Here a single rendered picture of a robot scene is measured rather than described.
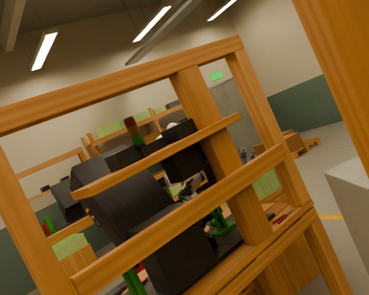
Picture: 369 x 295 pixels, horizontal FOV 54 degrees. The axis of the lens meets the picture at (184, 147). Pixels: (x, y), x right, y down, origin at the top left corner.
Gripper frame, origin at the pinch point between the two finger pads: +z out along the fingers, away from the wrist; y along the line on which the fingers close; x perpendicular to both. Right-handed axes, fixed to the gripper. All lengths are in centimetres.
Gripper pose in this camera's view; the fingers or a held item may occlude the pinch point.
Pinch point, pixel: (184, 195)
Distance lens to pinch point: 207.6
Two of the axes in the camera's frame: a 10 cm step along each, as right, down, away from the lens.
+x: 8.3, 3.6, -4.1
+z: -5.5, 6.3, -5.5
